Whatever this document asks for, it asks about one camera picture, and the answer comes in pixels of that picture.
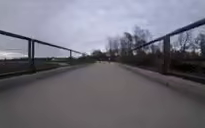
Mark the row of bare trees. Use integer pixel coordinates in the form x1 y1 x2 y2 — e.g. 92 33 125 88
89 25 205 65

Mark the grey concrete path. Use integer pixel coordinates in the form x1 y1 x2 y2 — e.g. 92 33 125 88
0 61 205 128

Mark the grass field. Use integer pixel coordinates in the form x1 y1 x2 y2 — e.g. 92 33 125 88
0 56 98 76

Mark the dark metal railing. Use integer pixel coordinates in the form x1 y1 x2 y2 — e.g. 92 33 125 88
129 14 205 76
0 27 84 74

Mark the concrete kerb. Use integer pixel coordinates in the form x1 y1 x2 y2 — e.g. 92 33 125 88
0 63 91 92
118 62 205 101

